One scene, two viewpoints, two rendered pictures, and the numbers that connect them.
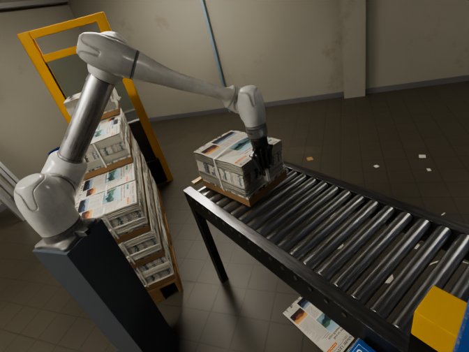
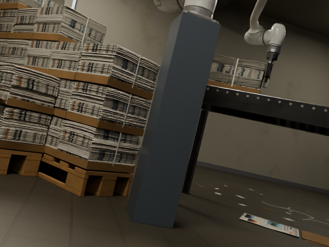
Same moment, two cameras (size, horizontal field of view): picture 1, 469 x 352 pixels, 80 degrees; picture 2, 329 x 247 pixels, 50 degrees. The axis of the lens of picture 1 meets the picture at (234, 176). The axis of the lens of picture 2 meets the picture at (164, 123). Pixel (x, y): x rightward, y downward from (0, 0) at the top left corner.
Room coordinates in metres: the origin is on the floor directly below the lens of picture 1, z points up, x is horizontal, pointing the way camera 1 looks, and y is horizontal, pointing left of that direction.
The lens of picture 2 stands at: (-0.34, 1.88, 0.44)
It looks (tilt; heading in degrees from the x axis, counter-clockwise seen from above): 1 degrees up; 320
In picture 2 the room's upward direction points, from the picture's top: 14 degrees clockwise
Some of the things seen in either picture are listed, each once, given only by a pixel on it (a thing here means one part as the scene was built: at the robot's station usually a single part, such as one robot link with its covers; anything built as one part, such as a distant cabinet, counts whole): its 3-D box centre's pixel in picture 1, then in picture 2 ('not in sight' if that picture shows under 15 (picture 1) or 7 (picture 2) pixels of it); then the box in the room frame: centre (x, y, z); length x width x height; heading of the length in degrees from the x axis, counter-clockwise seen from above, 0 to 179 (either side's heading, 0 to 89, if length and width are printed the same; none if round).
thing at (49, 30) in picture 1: (63, 26); not in sight; (3.05, 1.12, 1.82); 0.75 x 0.06 x 0.06; 102
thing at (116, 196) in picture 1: (132, 214); (63, 110); (1.91, 0.88, 0.42); 1.17 x 0.39 x 0.83; 12
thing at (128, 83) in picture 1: (139, 109); not in sight; (3.12, 0.79, 0.93); 0.09 x 0.09 x 1.85; 12
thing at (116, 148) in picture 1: (101, 151); (70, 33); (2.04, 0.91, 0.95); 0.38 x 0.29 x 0.23; 103
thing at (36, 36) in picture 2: (107, 160); (67, 45); (2.04, 0.91, 0.86); 0.38 x 0.29 x 0.04; 103
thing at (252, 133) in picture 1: (256, 129); (273, 50); (1.12, -0.15, 1.16); 0.09 x 0.09 x 0.06
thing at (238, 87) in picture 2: (257, 184); (247, 94); (1.22, -0.11, 0.83); 0.29 x 0.16 x 0.04; 125
